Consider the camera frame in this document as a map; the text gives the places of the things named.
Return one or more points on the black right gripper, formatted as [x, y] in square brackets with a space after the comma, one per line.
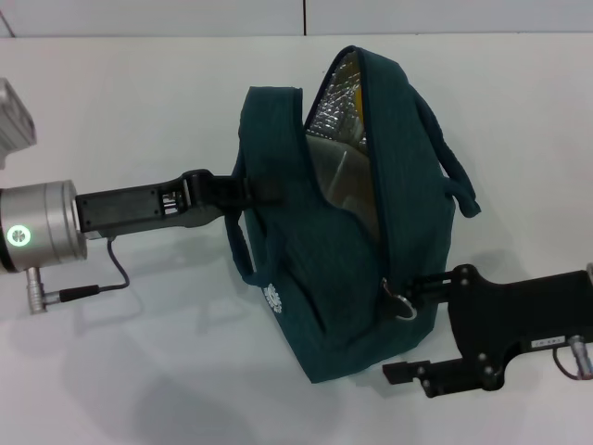
[519, 310]

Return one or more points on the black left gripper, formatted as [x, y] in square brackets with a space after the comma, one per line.
[129, 208]

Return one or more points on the clear container with blue seal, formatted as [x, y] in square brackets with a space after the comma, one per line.
[333, 171]

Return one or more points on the dark teal lunch bag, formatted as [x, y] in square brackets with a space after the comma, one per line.
[324, 278]

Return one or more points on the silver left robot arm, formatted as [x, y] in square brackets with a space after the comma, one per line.
[41, 227]

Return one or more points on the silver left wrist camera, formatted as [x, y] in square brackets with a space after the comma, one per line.
[14, 120]

